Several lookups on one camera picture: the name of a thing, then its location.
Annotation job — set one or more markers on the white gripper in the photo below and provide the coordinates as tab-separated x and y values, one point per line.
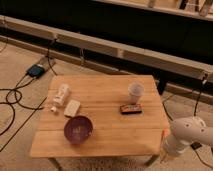
172	147

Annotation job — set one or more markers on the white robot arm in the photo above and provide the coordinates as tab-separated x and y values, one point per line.
182	133

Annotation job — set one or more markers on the black power brick right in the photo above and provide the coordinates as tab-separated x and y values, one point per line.
196	145

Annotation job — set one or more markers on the dark snack bar packet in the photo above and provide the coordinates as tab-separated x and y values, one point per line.
131	109

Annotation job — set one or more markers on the translucent plastic cup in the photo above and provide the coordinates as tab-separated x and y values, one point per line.
135	91

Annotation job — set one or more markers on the wooden table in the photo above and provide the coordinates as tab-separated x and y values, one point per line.
113	134

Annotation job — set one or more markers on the purple bowl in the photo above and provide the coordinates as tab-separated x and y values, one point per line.
78	129

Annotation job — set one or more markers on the white sponge block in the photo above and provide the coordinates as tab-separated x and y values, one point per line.
71	108

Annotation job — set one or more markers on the clear plastic bottle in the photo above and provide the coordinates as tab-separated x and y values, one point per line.
60	97

